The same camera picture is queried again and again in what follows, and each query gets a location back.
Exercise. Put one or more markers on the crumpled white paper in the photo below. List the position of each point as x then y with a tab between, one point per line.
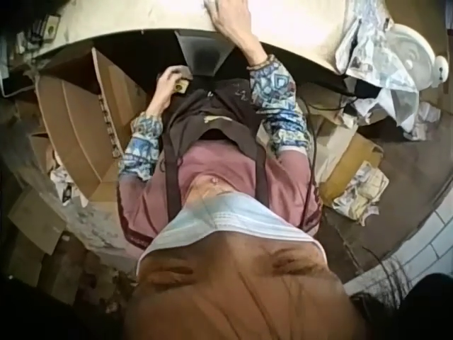
67	184

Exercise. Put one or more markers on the small beige square socket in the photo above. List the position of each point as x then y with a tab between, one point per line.
179	86

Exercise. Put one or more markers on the heap of crumpled newspaper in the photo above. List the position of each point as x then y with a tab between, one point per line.
378	67

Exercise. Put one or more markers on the person's left hand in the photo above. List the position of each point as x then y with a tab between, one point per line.
166	86

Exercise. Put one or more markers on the crumpled newspaper sheet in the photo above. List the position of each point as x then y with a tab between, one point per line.
361	195

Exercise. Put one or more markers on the large open cardboard box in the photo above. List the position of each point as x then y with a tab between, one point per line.
81	124

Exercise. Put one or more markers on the dark grey plastic bin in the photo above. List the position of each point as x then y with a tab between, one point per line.
201	49

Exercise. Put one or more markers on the person's right hand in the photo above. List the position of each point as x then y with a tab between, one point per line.
233	26

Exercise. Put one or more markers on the pile of small cardboard boxes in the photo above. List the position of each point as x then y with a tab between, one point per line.
33	233

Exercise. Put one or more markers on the green beige socket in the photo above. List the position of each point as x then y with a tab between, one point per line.
51	29

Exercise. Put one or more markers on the flat cardboard box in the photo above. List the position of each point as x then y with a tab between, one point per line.
347	156

